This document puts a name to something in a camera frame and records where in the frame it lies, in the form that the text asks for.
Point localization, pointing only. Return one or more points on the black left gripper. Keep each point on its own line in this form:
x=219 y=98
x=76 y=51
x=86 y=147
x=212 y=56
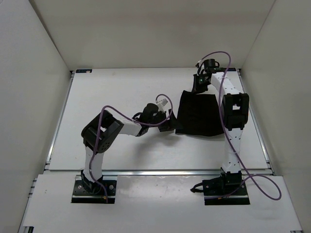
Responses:
x=166 y=126

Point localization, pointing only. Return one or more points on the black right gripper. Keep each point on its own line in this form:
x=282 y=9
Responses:
x=196 y=88

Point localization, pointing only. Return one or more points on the black skirt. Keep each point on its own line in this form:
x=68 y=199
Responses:
x=198 y=115

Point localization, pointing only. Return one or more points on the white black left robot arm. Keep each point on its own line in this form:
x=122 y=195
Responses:
x=99 y=134

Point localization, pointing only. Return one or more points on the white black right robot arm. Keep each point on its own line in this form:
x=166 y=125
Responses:
x=233 y=110

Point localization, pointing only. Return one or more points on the left blue corner label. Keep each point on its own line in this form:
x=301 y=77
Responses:
x=83 y=71

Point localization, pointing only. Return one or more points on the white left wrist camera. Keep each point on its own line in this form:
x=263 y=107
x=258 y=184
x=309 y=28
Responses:
x=161 y=105

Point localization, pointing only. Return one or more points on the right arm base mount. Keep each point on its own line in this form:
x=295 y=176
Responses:
x=220 y=191

